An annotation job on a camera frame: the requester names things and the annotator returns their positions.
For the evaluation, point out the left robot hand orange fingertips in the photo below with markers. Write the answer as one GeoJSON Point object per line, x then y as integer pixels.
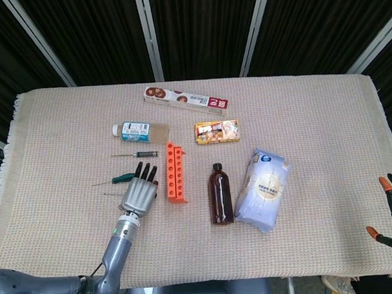
{"type": "Point", "coordinates": [138, 194]}

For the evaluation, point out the black metal precision screwdriver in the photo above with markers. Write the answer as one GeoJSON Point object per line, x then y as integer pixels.
{"type": "Point", "coordinates": [146, 154]}

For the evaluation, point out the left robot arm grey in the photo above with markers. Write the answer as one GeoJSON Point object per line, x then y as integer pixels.
{"type": "Point", "coordinates": [119, 250]}

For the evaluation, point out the orange screwdriver rack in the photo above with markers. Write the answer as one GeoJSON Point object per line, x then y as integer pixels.
{"type": "Point", "coordinates": [177, 199]}

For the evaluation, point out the plastic bottle blue label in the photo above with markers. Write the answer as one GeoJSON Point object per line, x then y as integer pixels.
{"type": "Point", "coordinates": [134, 132]}

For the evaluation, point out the brown plastic bottle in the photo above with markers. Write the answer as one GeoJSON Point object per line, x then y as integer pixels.
{"type": "Point", "coordinates": [220, 199]}

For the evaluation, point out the patterned beige sneaker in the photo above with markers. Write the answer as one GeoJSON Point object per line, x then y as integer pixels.
{"type": "Point", "coordinates": [338, 285]}

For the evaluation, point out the yellow curry box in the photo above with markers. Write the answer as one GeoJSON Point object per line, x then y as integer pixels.
{"type": "Point", "coordinates": [215, 132]}

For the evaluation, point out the beige waffle tablecloth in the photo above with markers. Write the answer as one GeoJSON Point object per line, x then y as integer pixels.
{"type": "Point", "coordinates": [223, 252]}

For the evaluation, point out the long white red box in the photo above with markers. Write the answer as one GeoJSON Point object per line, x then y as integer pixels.
{"type": "Point", "coordinates": [186, 99]}

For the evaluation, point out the pale blue paper bag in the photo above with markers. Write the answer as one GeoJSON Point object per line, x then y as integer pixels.
{"type": "Point", "coordinates": [263, 192]}

